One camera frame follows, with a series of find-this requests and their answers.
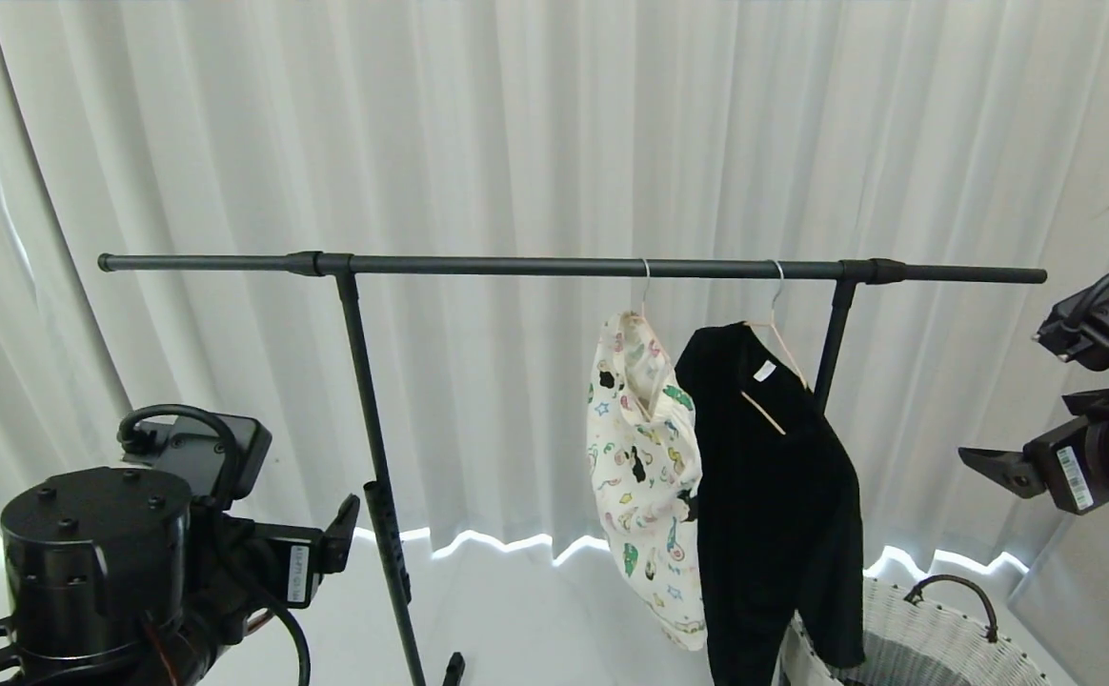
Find pink clothes hanger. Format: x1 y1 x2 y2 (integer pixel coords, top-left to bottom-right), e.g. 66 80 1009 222
630 258 676 422
739 259 810 438

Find white laundry basket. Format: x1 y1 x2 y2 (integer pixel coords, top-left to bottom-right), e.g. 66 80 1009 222
782 574 1053 686

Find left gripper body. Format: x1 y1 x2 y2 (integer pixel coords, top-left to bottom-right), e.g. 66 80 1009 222
221 519 329 613

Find black clothes rack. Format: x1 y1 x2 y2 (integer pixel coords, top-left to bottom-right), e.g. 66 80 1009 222
96 251 1049 686

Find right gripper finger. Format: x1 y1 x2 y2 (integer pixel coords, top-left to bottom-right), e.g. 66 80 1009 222
957 445 1048 502

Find black garment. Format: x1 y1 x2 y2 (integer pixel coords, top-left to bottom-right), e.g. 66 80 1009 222
674 321 868 686

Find cream printed garment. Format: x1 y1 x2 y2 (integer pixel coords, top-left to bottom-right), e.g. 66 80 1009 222
585 310 709 655

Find white curtain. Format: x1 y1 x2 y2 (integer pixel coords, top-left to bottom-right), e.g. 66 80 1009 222
0 0 1109 584

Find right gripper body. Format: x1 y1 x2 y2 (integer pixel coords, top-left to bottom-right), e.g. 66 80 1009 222
1025 417 1109 516

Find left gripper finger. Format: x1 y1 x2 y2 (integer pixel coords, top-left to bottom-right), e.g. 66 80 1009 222
319 493 363 575

